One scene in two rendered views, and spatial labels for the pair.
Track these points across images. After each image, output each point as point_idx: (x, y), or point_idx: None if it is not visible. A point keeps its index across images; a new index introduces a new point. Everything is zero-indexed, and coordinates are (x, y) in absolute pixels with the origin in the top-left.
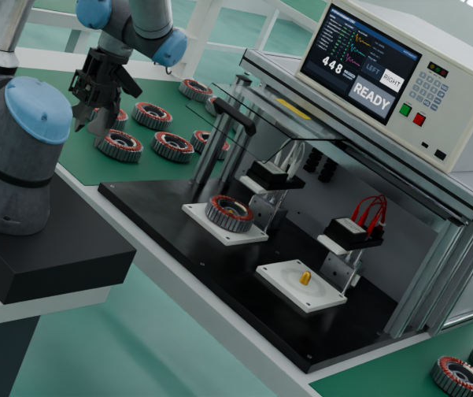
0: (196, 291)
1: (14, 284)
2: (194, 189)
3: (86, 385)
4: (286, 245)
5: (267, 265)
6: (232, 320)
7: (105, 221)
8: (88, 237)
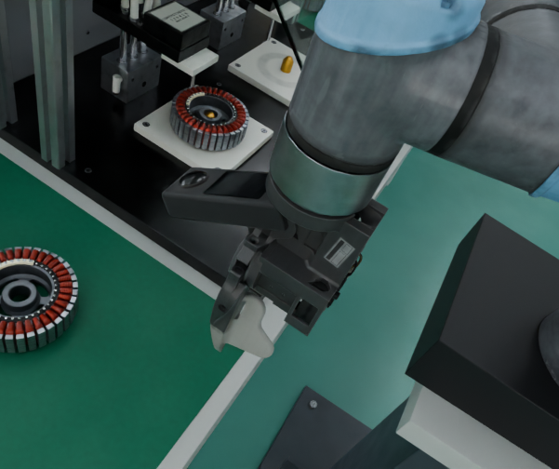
0: (387, 177)
1: None
2: (112, 165)
3: None
4: (183, 72)
5: (285, 97)
6: (402, 148)
7: (474, 248)
8: (525, 262)
